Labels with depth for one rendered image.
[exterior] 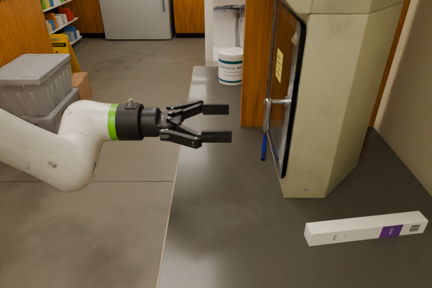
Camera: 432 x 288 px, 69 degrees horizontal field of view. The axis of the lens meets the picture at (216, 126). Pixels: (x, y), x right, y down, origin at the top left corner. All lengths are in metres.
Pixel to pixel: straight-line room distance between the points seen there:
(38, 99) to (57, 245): 1.14
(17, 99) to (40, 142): 2.14
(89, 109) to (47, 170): 0.17
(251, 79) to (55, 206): 1.72
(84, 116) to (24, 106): 2.08
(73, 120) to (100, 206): 1.55
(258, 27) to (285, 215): 0.56
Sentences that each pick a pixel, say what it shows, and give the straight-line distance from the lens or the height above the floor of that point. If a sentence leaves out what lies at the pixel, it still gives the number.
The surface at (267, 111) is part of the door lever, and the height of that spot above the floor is 1.18.
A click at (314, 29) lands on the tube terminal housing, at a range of 0.67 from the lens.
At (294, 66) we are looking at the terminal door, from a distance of 0.70.
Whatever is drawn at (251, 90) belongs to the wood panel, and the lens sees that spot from 1.10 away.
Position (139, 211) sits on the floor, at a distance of 2.19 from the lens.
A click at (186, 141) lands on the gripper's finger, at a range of 0.71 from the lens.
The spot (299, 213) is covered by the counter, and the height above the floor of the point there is 0.94.
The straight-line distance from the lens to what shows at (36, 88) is 2.71.
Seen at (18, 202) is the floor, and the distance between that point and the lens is 2.56.
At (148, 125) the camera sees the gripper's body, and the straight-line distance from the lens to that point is 0.76.
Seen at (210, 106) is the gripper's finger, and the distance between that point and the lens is 0.84.
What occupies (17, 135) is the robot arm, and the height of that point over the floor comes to 1.22.
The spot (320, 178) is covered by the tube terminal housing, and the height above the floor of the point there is 1.01.
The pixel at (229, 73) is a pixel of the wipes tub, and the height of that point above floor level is 1.00.
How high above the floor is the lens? 1.53
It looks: 31 degrees down
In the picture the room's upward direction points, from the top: straight up
